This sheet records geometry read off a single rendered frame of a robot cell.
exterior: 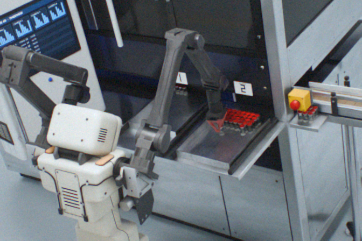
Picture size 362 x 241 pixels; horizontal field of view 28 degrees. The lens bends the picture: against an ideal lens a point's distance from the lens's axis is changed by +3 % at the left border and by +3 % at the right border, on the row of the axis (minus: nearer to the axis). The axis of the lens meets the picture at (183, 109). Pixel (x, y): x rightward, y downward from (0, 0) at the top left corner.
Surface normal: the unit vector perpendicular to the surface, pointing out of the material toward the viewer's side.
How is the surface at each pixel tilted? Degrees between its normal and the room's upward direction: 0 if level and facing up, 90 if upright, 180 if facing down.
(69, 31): 90
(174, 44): 50
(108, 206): 90
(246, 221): 90
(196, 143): 0
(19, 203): 0
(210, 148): 0
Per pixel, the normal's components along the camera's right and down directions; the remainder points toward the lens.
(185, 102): -0.18, -0.83
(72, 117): -0.51, -0.18
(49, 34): 0.70, 0.26
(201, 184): -0.55, 0.52
